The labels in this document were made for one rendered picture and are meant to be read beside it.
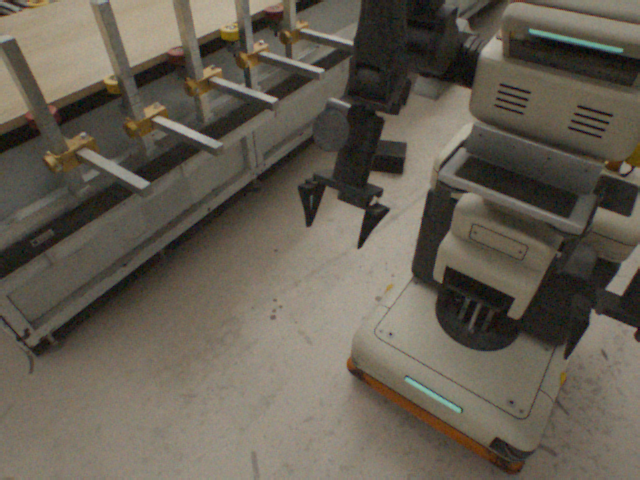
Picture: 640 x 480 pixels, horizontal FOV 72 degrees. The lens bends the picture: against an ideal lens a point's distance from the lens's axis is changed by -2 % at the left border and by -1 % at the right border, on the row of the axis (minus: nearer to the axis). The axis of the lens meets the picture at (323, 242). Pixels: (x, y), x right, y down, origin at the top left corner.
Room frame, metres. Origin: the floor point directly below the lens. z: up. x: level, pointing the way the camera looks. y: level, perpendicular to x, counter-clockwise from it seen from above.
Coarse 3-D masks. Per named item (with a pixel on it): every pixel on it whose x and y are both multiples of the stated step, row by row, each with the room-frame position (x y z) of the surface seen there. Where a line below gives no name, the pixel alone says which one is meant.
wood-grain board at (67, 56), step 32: (64, 0) 2.04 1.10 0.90; (128, 0) 2.04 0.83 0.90; (160, 0) 2.04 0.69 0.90; (192, 0) 2.03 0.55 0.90; (224, 0) 2.03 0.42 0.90; (256, 0) 2.03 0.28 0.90; (0, 32) 1.68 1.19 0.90; (32, 32) 1.68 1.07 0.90; (64, 32) 1.68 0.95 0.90; (96, 32) 1.68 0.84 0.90; (128, 32) 1.68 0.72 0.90; (160, 32) 1.68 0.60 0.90; (0, 64) 1.41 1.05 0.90; (32, 64) 1.41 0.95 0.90; (64, 64) 1.41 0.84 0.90; (96, 64) 1.41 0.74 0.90; (0, 96) 1.19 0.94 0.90; (64, 96) 1.19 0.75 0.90; (0, 128) 1.04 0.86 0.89
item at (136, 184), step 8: (64, 136) 1.08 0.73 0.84; (80, 152) 1.00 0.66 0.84; (88, 152) 1.00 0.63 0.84; (80, 160) 1.00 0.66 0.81; (88, 160) 0.97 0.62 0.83; (96, 160) 0.96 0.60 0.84; (104, 160) 0.96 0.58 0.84; (96, 168) 0.95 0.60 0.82; (104, 168) 0.93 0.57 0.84; (112, 168) 0.93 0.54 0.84; (120, 168) 0.93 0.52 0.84; (112, 176) 0.91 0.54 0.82; (120, 176) 0.89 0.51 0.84; (128, 176) 0.89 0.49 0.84; (136, 176) 0.89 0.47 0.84; (120, 184) 0.90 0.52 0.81; (128, 184) 0.87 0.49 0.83; (136, 184) 0.86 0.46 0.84; (144, 184) 0.86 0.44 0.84; (136, 192) 0.86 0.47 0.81; (144, 192) 0.85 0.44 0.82; (152, 192) 0.86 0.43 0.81
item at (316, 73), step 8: (232, 48) 1.69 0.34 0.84; (264, 56) 1.60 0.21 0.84; (272, 56) 1.59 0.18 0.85; (280, 56) 1.59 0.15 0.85; (272, 64) 1.58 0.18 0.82; (280, 64) 1.56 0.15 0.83; (288, 64) 1.53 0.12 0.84; (296, 64) 1.52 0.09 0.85; (304, 64) 1.52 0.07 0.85; (296, 72) 1.51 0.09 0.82; (304, 72) 1.49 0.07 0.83; (312, 72) 1.47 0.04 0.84; (320, 72) 1.46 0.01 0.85
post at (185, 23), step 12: (180, 0) 1.38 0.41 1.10; (180, 12) 1.39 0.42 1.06; (180, 24) 1.39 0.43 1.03; (192, 24) 1.40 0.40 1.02; (180, 36) 1.40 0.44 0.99; (192, 36) 1.40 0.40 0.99; (192, 48) 1.39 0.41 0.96; (192, 60) 1.38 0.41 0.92; (192, 72) 1.39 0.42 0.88; (204, 96) 1.40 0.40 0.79; (204, 108) 1.39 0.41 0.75
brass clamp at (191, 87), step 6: (204, 72) 1.44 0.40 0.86; (210, 72) 1.44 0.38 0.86; (216, 72) 1.45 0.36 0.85; (204, 78) 1.40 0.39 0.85; (210, 78) 1.42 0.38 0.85; (222, 78) 1.46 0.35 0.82; (186, 84) 1.37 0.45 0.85; (192, 84) 1.37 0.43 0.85; (198, 84) 1.38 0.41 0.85; (204, 84) 1.40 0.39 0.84; (186, 90) 1.37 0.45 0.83; (192, 90) 1.36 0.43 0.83; (198, 90) 1.36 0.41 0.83; (204, 90) 1.39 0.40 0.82; (192, 96) 1.36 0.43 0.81
